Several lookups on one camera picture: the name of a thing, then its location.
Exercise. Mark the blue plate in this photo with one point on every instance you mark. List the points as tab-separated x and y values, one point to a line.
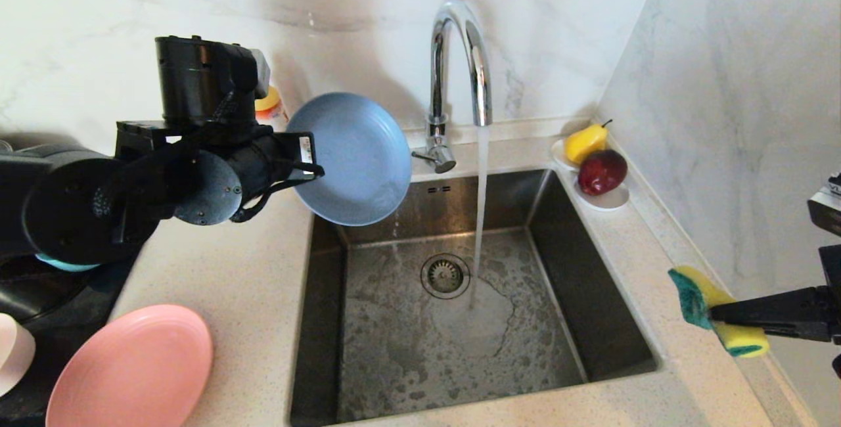
358	157

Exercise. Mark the metal sink drain strainer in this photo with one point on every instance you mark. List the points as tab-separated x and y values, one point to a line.
445	277

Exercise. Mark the large salmon pink plate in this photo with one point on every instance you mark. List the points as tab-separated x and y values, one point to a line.
131	368

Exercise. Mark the black induction cooktop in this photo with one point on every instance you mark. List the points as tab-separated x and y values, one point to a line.
72	309

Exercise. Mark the yellow sponge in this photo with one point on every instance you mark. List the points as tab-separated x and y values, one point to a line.
696	295

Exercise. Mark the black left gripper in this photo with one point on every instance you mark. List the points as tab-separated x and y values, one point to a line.
276	161

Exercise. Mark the white fruit dish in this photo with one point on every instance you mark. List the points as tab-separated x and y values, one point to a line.
609	202

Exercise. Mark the dark red apple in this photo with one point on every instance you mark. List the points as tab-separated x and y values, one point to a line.
600	173

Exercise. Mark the small light pink plate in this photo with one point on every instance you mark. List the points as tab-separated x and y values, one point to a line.
14	351

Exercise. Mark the chrome gooseneck faucet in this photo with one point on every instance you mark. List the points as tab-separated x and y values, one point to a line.
437	85

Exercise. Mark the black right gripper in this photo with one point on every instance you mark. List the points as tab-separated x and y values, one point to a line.
831	282

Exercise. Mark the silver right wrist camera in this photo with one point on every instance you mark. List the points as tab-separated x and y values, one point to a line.
828	210

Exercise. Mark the yellow pear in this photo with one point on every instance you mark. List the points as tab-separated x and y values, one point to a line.
583	143

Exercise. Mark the orange dish soap bottle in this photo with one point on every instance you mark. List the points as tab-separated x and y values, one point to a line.
269	104

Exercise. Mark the teal bowl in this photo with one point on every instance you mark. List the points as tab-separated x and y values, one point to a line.
62	264

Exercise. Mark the stainless steel sink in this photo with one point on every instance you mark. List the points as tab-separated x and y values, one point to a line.
407	361

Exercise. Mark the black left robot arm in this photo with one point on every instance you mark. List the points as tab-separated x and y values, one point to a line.
131	171

